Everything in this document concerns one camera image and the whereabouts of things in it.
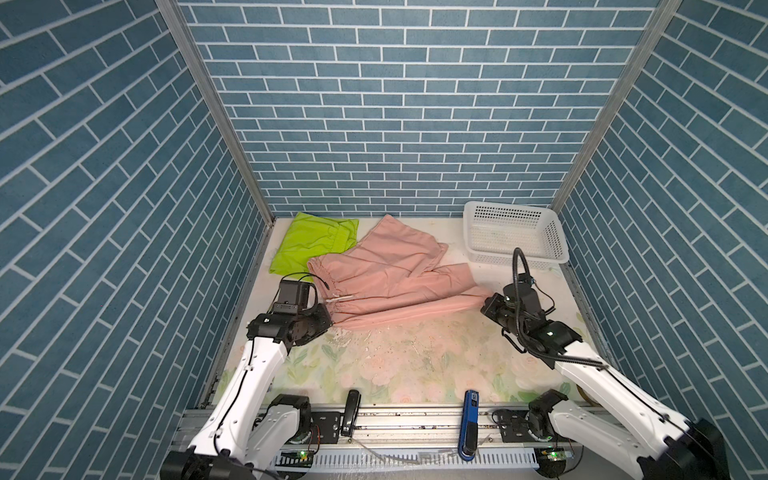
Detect lime green shorts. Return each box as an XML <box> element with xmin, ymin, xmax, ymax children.
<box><xmin>269</xmin><ymin>213</ymin><xmax>359</xmax><ymax>275</ymax></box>

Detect pink shorts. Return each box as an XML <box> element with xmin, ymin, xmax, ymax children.
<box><xmin>308</xmin><ymin>215</ymin><xmax>492</xmax><ymax>330</ymax></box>

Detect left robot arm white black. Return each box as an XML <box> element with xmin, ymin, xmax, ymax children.
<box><xmin>160</xmin><ymin>303</ymin><xmax>332</xmax><ymax>479</ymax></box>

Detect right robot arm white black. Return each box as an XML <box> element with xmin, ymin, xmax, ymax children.
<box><xmin>481</xmin><ymin>292</ymin><xmax>730</xmax><ymax>479</ymax></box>

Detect white plastic laundry basket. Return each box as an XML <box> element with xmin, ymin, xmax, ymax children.
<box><xmin>463</xmin><ymin>201</ymin><xmax>569</xmax><ymax>269</ymax></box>

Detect blue black handheld device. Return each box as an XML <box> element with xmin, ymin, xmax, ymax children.
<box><xmin>457</xmin><ymin>390</ymin><xmax>479</xmax><ymax>462</ymax></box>

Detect left green circuit board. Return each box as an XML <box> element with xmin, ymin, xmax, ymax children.
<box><xmin>275</xmin><ymin>450</ymin><xmax>315</xmax><ymax>469</ymax></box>

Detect green circuit board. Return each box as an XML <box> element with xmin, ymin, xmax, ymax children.
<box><xmin>275</xmin><ymin>450</ymin><xmax>315</xmax><ymax>469</ymax></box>
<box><xmin>535</xmin><ymin>448</ymin><xmax>569</xmax><ymax>463</ymax></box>

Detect right green circuit board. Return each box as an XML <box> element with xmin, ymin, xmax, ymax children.
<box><xmin>535</xmin><ymin>448</ymin><xmax>569</xmax><ymax>463</ymax></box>

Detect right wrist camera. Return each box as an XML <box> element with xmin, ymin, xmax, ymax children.
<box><xmin>505</xmin><ymin>273</ymin><xmax>541</xmax><ymax>311</ymax></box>

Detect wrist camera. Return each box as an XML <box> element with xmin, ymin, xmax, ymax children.
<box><xmin>272</xmin><ymin>279</ymin><xmax>316</xmax><ymax>315</ymax></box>
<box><xmin>505</xmin><ymin>273</ymin><xmax>541</xmax><ymax>311</ymax></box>

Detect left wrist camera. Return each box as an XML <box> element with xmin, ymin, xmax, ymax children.
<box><xmin>272</xmin><ymin>279</ymin><xmax>316</xmax><ymax>315</ymax></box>

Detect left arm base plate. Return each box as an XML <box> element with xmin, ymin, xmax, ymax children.
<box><xmin>299</xmin><ymin>411</ymin><xmax>343</xmax><ymax>445</ymax></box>

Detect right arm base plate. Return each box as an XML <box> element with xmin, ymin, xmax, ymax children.
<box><xmin>490</xmin><ymin>409</ymin><xmax>569</xmax><ymax>443</ymax></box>

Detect aluminium front rail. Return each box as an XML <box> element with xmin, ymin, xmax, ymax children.
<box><xmin>170</xmin><ymin>403</ymin><xmax>667</xmax><ymax>450</ymax></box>

